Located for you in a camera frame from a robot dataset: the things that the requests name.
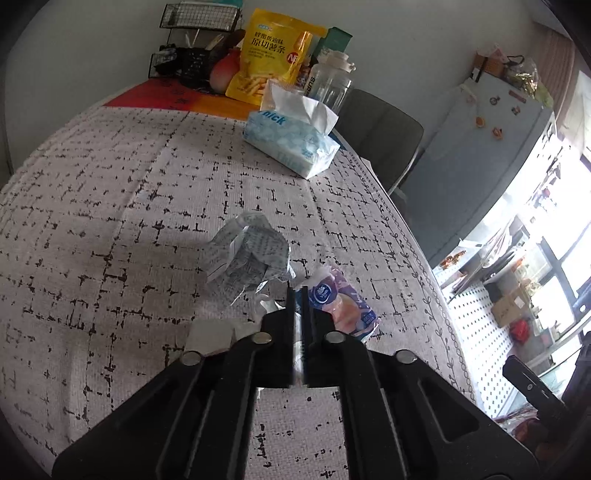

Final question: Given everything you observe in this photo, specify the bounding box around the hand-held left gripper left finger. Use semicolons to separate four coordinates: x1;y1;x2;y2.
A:
52;286;295;480

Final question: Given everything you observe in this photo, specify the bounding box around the orange box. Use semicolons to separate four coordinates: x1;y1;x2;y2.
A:
471;46;507;80

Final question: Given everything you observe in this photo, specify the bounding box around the red bag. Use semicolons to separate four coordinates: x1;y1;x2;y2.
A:
508;318;532;345

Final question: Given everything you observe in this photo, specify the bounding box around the blue purple snack wrapper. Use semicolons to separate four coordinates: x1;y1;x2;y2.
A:
295;267;382;345

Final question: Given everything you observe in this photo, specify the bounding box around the black wire rack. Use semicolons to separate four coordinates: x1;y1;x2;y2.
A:
147;0;245;83

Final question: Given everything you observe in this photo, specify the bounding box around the yellow snack bag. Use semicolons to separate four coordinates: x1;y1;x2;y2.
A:
225;8;328;103

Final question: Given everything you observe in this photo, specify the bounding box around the white paper scrap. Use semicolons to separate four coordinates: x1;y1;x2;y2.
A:
187;318;264;356

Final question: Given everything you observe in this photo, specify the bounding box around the cardboard box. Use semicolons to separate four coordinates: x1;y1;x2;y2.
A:
490;291;533;326

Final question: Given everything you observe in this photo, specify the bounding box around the blue soft tissue pack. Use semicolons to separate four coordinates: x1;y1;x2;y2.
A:
243;78;341;180

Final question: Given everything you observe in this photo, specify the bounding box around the pink curtain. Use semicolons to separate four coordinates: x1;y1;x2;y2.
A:
526;23;583;121

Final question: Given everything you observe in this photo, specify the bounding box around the clear plastic jar white lid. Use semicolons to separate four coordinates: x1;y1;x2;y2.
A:
305;50;356;116

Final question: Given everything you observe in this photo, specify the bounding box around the grey chair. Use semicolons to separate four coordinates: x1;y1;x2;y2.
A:
337;89;425;195

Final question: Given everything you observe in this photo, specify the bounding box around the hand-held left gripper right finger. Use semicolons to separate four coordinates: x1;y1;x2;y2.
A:
302;286;541;480

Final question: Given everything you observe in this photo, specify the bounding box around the green carton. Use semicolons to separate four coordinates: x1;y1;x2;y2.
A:
314;27;354;61

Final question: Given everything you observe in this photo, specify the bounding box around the black mesh pen holder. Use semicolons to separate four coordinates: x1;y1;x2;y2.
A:
177;46;219;89

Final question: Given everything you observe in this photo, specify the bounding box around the person's right hand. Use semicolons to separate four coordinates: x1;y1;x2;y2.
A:
505;411;561;462

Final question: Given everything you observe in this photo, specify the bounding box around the light blue refrigerator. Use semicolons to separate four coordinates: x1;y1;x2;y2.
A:
397;71;557;267

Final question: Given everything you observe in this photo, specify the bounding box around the red yellow mango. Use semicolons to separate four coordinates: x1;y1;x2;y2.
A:
210;50;243;93

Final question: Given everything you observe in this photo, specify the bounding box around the red table mat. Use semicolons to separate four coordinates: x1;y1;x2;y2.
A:
104;78;265;122

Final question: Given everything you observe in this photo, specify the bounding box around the clear bag of gold snacks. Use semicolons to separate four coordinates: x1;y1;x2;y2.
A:
503;54;553;110

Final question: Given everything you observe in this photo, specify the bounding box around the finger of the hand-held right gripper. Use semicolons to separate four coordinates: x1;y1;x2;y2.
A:
502;354;570;417

